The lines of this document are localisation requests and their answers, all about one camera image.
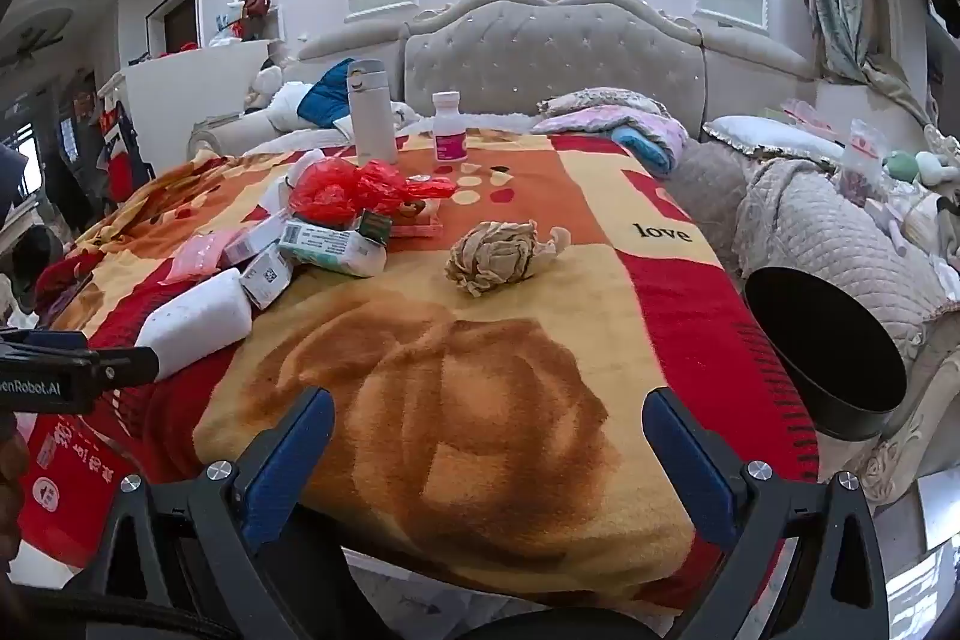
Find red hanging clothes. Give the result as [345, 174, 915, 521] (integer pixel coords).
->
[94, 92, 155, 206]

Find crumpled beige paper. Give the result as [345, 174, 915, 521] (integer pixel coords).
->
[445, 220, 565, 298]

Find red printed bag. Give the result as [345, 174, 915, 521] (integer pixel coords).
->
[15, 415, 151, 570]

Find white pill bottle pink label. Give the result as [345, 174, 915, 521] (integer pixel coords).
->
[432, 91, 467, 165]

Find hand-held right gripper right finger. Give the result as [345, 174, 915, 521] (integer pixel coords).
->
[641, 387, 897, 640]

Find green plush toy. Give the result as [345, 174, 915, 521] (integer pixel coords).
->
[881, 149, 927, 184]

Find white tissue pack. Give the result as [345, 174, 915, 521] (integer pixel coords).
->
[279, 218, 387, 279]

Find red plastic bag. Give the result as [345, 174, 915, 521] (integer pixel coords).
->
[289, 158, 456, 229]

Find clear zip bag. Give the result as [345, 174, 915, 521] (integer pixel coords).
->
[832, 119, 890, 199]

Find small green box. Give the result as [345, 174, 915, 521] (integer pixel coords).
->
[358, 209, 392, 247]

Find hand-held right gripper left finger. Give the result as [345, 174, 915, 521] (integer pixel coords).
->
[75, 387, 353, 640]

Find white cabinet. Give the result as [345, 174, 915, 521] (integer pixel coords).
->
[120, 38, 282, 184]

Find pink plastic packet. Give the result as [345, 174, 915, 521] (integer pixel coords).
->
[163, 231, 226, 283]

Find red orange printed blanket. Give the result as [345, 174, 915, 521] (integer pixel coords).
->
[30, 130, 822, 618]

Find pink folded blanket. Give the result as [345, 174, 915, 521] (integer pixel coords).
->
[536, 89, 687, 176]

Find grey quilted bedspread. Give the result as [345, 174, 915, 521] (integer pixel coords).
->
[660, 141, 960, 386]

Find blue towel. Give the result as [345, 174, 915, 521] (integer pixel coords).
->
[296, 59, 357, 127]

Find black bin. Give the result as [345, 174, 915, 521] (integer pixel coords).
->
[744, 266, 908, 440]

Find white plush toy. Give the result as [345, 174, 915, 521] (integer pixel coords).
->
[244, 62, 286, 109]

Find white ruffled pillow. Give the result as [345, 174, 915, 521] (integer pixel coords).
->
[705, 115, 845, 165]

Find flat white carton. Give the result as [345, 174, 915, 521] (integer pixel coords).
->
[221, 212, 293, 270]

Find tufted beige bed headboard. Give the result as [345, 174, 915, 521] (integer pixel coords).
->
[300, 0, 818, 139]

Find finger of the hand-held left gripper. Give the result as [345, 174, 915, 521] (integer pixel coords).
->
[90, 346, 161, 386]

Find white thermos bottle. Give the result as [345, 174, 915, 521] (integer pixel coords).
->
[346, 59, 400, 165]

